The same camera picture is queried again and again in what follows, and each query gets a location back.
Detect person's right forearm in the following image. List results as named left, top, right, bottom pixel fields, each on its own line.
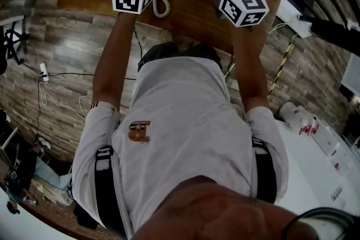
left=229, top=24, right=270, bottom=114

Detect person's left forearm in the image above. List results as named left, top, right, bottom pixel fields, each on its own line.
left=92, top=10, right=139, bottom=107

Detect white floor box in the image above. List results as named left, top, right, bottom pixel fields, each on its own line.
left=276, top=0, right=313, bottom=39

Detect person's dark trousers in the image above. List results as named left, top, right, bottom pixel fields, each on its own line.
left=137, top=41, right=223, bottom=73

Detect yellow black striped tape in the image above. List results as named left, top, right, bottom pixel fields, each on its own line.
left=266, top=41, right=295, bottom=97

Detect white power strip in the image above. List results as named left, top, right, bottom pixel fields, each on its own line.
left=39, top=62, right=50, bottom=83

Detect person's white shirt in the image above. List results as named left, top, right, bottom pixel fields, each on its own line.
left=71, top=55, right=290, bottom=240

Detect black tripod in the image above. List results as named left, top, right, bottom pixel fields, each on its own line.
left=0, top=20, right=29, bottom=66

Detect white box red label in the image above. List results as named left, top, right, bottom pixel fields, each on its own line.
left=299, top=117, right=343, bottom=158

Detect cream coiled phone cord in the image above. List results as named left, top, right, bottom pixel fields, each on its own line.
left=152, top=0, right=171, bottom=19

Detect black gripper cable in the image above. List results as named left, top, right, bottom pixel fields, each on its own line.
left=131, top=25, right=145, bottom=66

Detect long black floor cable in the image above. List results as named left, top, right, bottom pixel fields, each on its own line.
left=20, top=62, right=136, bottom=81

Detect thin white cable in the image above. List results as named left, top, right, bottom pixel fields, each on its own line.
left=38, top=80, right=94, bottom=121

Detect black right harness strap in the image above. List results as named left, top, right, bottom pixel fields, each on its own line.
left=251, top=137, right=278, bottom=205

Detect black harness strap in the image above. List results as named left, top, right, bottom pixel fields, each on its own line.
left=93, top=145, right=128, bottom=237
left=251, top=137, right=278, bottom=205

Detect black left harness strap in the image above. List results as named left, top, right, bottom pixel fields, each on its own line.
left=93, top=145, right=128, bottom=237

